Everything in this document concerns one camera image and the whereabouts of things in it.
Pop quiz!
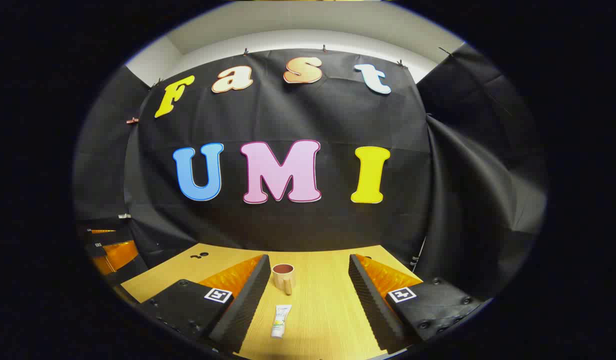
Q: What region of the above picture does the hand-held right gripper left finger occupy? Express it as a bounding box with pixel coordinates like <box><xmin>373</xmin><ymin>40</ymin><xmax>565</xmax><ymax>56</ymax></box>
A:
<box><xmin>138</xmin><ymin>254</ymin><xmax>272</xmax><ymax>354</ymax></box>

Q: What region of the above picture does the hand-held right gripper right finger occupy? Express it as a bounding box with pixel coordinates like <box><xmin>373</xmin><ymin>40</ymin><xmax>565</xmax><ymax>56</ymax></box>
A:
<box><xmin>348</xmin><ymin>253</ymin><xmax>489</xmax><ymax>355</ymax></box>

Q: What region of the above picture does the white toothpaste tube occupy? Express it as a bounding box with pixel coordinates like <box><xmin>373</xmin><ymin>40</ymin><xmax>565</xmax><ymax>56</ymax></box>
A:
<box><xmin>271</xmin><ymin>304</ymin><xmax>293</xmax><ymax>340</ymax></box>

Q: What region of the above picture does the beige cup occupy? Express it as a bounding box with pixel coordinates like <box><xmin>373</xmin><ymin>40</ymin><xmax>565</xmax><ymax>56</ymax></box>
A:
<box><xmin>272</xmin><ymin>263</ymin><xmax>296</xmax><ymax>296</ymax></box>

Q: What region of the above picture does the wooden desktop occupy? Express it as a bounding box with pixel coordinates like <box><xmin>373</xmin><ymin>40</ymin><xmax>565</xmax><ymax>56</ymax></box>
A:
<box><xmin>120</xmin><ymin>243</ymin><xmax>424</xmax><ymax>360</ymax></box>

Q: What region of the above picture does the black backdrop cloth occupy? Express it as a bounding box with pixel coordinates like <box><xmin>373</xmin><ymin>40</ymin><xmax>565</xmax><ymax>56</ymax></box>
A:
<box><xmin>73</xmin><ymin>44</ymin><xmax>548</xmax><ymax>301</ymax></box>

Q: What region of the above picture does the white strap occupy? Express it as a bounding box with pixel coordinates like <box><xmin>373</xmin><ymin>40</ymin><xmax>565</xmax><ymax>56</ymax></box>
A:
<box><xmin>410</xmin><ymin>235</ymin><xmax>428</xmax><ymax>268</ymax></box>

